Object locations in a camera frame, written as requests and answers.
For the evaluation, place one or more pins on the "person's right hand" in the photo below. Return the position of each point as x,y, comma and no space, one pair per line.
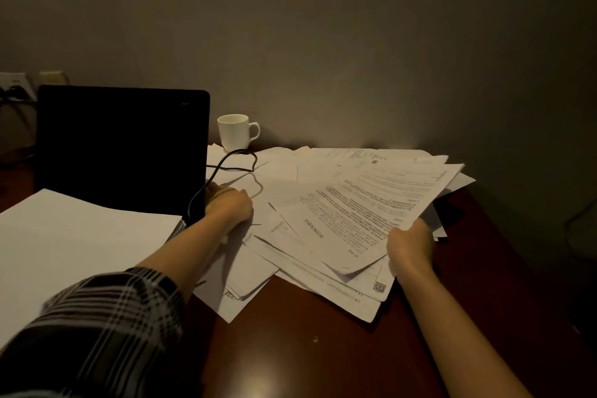
410,246

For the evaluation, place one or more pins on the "person's left hand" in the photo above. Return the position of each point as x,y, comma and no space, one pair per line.
227,207

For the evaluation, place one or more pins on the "person's right fingers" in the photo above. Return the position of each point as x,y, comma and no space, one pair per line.
417,229

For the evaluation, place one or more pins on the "person's left fingers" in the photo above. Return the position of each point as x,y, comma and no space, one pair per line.
244,207

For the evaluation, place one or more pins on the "printed white paper sheet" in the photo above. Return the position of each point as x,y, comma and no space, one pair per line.
359,211

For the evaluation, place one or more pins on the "person's right forearm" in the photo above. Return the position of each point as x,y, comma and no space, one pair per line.
457,337

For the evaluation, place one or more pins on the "person's left forearm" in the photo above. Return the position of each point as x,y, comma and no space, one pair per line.
186,251

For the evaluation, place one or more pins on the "white ceramic cup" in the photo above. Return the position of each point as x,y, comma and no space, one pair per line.
234,132

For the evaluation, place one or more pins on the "pile of printed papers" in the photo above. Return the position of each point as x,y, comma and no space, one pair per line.
303,267

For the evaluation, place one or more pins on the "black laptop screen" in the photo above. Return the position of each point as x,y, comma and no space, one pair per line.
121,146

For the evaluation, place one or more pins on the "stack of blank white paper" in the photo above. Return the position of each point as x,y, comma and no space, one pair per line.
70,243

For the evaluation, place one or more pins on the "dark plaid shirt sleeve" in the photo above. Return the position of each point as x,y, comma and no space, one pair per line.
100,337

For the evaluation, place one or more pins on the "white wall socket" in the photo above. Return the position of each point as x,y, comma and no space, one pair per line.
16,85

